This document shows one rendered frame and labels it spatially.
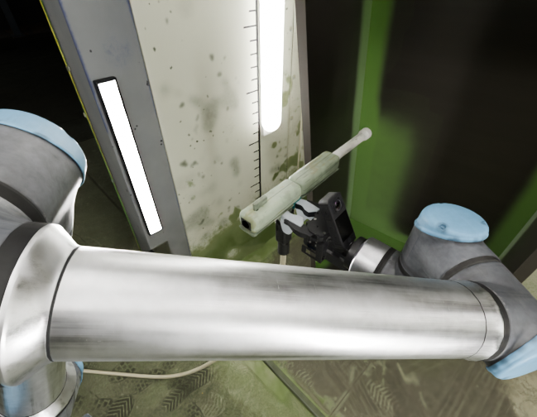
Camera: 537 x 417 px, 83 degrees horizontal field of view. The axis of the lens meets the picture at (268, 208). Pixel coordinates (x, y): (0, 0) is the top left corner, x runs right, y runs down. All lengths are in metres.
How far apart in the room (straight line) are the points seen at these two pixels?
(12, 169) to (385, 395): 1.59
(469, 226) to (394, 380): 1.29
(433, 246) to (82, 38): 0.98
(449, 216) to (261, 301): 0.34
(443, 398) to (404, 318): 1.46
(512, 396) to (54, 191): 1.89
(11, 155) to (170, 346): 0.22
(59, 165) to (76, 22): 0.73
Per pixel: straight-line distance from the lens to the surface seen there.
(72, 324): 0.25
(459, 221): 0.52
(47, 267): 0.26
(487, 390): 1.89
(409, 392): 1.73
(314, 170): 0.72
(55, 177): 0.37
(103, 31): 1.09
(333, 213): 0.59
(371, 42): 1.08
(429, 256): 0.51
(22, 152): 0.36
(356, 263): 0.60
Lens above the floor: 1.57
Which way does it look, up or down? 40 degrees down
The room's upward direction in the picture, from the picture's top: straight up
